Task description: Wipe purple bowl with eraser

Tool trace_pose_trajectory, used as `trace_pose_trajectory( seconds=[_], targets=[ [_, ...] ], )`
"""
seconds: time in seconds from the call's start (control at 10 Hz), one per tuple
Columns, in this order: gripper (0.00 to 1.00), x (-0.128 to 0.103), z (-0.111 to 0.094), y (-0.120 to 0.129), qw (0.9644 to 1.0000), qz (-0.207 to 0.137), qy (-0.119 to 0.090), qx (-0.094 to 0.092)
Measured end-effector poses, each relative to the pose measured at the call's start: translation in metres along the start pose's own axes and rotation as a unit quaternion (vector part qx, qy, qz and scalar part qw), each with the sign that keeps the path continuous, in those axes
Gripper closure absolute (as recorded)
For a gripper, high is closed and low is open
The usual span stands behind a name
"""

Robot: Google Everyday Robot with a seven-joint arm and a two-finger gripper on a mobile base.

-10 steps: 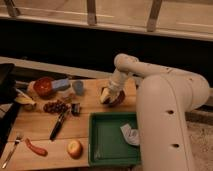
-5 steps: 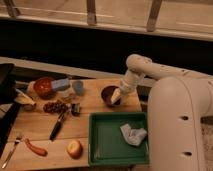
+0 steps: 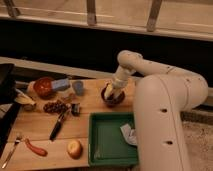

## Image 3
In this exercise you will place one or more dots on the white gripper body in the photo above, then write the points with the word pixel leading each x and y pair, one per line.
pixel 120 78

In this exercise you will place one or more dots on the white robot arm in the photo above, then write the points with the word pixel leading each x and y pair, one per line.
pixel 160 96

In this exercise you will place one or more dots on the purple bowl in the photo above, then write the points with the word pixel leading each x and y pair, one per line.
pixel 112 101

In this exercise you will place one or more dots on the red bowl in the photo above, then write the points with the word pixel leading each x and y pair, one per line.
pixel 43 87

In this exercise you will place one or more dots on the small dark metal cup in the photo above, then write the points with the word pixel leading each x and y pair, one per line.
pixel 75 109

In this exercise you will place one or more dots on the crumpled white cloth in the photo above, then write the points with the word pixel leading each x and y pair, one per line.
pixel 129 134

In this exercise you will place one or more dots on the blue sponge block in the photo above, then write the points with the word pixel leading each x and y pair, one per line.
pixel 60 85

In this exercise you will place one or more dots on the green plastic tray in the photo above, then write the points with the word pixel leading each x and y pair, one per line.
pixel 106 144

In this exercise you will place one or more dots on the bunch of dark grapes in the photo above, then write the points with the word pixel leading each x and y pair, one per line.
pixel 55 107

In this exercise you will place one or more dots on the yellow apple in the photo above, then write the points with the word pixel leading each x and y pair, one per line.
pixel 74 149

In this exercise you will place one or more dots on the wooden cutting board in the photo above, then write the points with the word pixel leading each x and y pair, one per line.
pixel 37 126

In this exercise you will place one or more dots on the yellow banana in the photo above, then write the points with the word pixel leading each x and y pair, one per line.
pixel 26 101

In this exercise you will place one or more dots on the orange sausage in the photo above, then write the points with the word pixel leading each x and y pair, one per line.
pixel 34 149

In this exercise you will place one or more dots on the black object at left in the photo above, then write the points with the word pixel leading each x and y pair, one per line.
pixel 7 96

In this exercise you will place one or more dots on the silver fork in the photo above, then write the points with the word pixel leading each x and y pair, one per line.
pixel 16 142

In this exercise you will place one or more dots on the black handled knife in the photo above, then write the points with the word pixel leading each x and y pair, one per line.
pixel 57 127

